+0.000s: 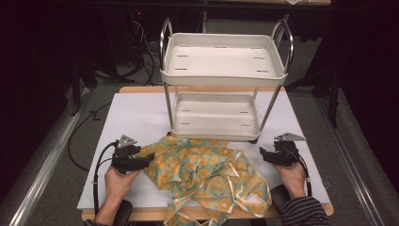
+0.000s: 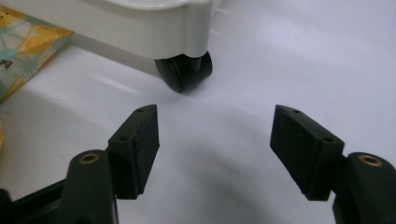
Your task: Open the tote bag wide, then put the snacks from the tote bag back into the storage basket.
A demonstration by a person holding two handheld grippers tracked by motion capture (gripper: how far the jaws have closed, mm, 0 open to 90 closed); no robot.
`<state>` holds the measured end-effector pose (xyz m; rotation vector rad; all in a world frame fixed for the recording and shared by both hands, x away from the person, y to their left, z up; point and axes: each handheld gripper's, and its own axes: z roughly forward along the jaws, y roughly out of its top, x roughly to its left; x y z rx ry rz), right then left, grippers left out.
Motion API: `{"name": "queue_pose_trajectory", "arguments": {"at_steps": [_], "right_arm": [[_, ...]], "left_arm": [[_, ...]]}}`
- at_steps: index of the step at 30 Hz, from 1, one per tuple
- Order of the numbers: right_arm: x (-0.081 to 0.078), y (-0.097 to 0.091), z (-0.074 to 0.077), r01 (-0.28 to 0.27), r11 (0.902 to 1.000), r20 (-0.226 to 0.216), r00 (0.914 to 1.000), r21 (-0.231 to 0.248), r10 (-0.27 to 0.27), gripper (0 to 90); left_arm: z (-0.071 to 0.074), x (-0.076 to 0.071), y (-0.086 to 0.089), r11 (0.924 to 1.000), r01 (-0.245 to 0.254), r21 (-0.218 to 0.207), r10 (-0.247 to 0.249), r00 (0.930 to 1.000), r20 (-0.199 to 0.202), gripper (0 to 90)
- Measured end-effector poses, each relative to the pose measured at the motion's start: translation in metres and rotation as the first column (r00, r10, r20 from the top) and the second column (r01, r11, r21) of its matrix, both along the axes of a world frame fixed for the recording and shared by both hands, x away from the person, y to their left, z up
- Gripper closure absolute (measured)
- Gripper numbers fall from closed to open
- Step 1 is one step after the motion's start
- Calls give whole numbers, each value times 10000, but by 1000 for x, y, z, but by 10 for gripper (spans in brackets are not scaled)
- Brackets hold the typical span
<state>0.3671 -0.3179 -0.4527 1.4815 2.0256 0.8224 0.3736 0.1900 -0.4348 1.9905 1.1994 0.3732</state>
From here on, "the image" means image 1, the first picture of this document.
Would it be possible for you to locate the white board mat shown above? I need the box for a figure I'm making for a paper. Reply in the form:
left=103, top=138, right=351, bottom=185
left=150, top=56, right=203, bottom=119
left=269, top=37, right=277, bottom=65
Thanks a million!
left=76, top=90, right=331, bottom=211

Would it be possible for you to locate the green orange floral fabric bag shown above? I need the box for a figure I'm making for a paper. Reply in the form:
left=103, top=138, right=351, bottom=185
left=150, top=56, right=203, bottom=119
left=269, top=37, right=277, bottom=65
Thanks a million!
left=137, top=135, right=273, bottom=226

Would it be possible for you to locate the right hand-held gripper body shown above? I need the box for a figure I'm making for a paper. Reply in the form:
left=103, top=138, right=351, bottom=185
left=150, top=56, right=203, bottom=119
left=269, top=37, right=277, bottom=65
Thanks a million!
left=273, top=132, right=307, bottom=168

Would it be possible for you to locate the person's right hand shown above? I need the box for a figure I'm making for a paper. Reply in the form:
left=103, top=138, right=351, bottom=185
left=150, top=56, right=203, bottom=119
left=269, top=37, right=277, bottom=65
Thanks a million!
left=274, top=162, right=307, bottom=201

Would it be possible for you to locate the black metal stand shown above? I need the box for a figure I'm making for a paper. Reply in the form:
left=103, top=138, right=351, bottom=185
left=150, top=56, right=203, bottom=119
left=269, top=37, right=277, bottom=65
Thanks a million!
left=69, top=57, right=136, bottom=118
left=284, top=67, right=343, bottom=130

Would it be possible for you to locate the black padded armrest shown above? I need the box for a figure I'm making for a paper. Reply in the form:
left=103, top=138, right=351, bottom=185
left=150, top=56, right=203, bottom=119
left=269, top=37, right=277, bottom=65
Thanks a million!
left=112, top=200, right=134, bottom=226
left=270, top=184, right=292, bottom=215

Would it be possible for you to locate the person's left hand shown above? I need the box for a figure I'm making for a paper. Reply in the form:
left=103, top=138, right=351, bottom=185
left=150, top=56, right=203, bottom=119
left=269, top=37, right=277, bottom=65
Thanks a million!
left=104, top=165, right=142, bottom=202

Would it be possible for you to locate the bundle of dark cables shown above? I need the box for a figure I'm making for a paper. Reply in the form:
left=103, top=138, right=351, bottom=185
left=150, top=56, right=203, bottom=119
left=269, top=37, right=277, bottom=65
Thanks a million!
left=124, top=8, right=162, bottom=88

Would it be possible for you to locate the black floor cable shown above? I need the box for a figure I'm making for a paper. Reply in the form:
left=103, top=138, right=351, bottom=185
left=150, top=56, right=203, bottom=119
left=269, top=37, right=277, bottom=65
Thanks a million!
left=67, top=102, right=113, bottom=173

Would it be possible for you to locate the metal floor rail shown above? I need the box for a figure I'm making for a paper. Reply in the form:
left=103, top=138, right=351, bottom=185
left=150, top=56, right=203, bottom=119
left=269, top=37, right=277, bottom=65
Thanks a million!
left=314, top=96, right=399, bottom=220
left=0, top=88, right=92, bottom=226

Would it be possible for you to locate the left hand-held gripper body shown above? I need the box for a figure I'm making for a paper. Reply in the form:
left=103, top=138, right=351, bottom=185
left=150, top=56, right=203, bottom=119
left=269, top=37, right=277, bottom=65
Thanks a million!
left=111, top=135, right=142, bottom=174

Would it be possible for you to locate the white two-tier metal rack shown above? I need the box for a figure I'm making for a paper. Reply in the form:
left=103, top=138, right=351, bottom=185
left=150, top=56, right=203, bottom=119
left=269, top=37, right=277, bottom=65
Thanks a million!
left=159, top=17, right=295, bottom=145

